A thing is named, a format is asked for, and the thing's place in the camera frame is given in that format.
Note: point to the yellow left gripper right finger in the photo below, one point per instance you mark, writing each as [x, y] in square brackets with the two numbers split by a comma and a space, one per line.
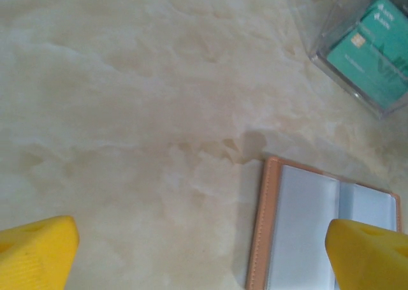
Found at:
[369, 258]

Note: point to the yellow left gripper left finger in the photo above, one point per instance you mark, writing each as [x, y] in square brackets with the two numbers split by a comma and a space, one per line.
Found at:
[35, 255]

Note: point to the green bank card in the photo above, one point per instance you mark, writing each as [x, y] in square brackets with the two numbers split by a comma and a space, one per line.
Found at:
[366, 73]
[387, 3]
[382, 20]

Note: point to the clear plastic card box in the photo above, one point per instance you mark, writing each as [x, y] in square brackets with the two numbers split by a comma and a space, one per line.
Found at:
[334, 28]

